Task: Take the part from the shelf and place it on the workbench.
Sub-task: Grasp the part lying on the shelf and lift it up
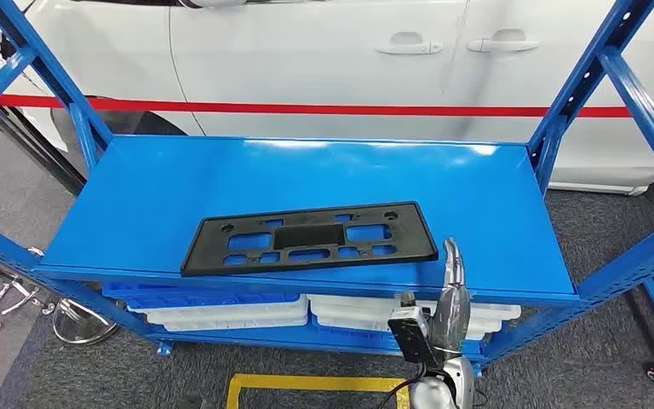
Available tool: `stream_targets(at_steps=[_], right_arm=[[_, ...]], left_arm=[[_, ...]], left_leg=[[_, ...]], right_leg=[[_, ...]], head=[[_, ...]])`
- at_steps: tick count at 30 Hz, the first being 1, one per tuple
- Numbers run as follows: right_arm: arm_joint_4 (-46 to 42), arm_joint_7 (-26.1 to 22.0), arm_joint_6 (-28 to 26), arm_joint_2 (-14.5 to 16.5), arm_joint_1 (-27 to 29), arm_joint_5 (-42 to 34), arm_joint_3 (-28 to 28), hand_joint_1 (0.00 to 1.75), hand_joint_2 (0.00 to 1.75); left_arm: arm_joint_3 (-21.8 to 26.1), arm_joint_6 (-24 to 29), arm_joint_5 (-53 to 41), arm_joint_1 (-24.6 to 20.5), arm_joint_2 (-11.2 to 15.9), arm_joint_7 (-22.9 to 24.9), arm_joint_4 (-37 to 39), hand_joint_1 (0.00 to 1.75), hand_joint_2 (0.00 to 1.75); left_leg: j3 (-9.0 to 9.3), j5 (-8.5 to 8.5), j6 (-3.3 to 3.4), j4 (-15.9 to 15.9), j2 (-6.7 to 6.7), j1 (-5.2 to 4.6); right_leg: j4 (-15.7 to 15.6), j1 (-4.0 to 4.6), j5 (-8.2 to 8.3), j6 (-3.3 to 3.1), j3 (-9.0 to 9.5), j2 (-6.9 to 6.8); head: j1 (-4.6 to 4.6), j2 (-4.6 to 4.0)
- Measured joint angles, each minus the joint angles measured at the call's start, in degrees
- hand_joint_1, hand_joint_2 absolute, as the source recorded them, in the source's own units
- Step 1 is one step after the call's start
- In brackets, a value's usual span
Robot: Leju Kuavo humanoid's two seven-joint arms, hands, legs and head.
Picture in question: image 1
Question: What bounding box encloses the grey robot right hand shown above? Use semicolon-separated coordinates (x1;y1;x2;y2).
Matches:
399;237;472;354

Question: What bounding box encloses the black plastic plate bracket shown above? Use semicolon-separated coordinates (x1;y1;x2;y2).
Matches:
180;201;439;278

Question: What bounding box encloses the blue metal shelf rack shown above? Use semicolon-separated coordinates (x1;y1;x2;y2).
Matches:
0;0;654;375

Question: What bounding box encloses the white plastic bin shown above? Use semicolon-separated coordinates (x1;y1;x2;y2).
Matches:
307;293;523;323
126;296;310;325
311;313;504;342
160;315;310;334

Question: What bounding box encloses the red barrier belt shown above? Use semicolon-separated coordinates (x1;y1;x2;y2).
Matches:
0;95;654;119

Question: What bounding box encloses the blue plastic bin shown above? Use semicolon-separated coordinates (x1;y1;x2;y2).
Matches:
100;280;301;310

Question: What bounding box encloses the white car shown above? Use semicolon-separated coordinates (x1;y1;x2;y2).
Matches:
0;0;654;197

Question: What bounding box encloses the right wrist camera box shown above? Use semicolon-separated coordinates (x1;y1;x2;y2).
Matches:
387;306;439;366

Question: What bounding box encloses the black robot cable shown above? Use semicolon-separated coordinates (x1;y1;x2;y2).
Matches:
379;364;427;409

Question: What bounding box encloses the white car door handle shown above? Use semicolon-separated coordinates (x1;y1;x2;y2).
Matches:
467;29;542;55
375;32;445;56

